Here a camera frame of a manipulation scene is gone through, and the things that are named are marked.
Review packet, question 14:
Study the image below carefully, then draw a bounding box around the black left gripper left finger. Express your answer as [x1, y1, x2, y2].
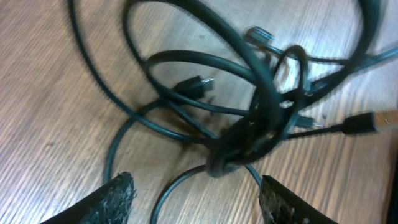
[44, 172, 136, 224]

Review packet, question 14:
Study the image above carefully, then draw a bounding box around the black cable bundle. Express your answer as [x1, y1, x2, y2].
[67, 0, 398, 224]

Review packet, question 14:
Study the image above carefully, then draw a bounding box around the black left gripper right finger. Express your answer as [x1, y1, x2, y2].
[259, 175, 337, 224]

